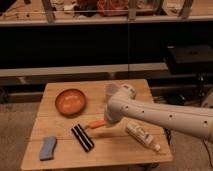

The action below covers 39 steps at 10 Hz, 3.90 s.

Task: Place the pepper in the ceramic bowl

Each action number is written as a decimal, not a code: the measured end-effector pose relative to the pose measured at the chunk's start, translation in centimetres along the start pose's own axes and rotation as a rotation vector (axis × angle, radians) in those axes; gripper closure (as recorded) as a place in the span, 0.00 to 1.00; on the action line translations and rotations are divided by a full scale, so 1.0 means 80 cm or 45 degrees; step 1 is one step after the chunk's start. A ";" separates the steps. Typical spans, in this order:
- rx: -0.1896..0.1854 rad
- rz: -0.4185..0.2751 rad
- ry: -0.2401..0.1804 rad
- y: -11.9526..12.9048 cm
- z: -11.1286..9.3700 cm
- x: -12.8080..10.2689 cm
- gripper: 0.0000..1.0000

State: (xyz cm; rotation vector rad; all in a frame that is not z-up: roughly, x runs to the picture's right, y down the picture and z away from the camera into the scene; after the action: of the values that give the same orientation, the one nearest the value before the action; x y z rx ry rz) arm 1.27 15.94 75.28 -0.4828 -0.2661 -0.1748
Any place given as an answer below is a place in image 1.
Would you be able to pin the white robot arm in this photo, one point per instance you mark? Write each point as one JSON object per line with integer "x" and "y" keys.
{"x": 193, "y": 121}

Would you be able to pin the black striped eraser block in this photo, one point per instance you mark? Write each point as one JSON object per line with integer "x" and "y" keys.
{"x": 82, "y": 137}

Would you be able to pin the wooden table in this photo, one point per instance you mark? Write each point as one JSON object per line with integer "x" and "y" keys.
{"x": 112, "y": 146}

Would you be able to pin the clear plastic cup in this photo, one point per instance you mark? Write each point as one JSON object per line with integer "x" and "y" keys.
{"x": 110, "y": 90}

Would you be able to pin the blue sponge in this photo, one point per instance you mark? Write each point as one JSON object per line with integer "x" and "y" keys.
{"x": 47, "y": 149}

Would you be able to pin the orange pepper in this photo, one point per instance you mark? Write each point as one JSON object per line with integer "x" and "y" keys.
{"x": 95, "y": 124}

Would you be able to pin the black box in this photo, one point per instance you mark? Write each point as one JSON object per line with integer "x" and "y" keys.
{"x": 190, "y": 59}

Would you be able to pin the orange ceramic bowl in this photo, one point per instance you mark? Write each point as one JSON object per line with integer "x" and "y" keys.
{"x": 70, "y": 102}

